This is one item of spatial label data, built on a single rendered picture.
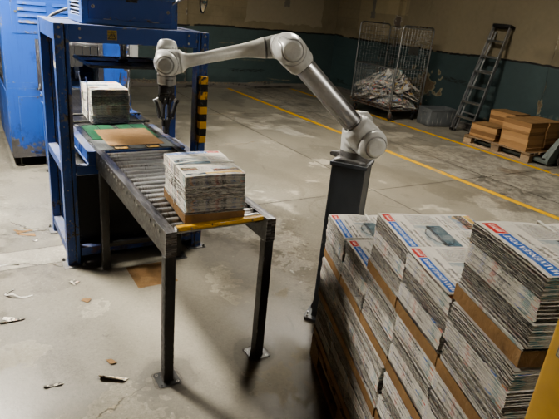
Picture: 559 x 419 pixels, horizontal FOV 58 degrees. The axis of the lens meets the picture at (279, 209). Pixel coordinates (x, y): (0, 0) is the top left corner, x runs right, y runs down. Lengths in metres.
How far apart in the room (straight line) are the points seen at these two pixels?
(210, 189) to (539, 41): 7.89
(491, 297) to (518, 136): 7.15
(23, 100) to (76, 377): 3.51
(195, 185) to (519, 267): 1.45
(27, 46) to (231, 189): 3.66
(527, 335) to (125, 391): 1.92
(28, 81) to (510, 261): 5.03
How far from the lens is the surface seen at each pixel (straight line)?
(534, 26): 9.68
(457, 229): 1.91
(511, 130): 8.45
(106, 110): 4.18
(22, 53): 5.63
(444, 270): 1.57
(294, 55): 2.34
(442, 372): 1.51
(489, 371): 1.32
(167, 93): 2.56
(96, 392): 2.66
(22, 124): 5.74
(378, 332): 1.94
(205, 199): 2.28
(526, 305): 1.20
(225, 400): 2.57
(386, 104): 10.03
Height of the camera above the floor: 1.73
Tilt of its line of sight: 21 degrees down
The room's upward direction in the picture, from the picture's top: 6 degrees clockwise
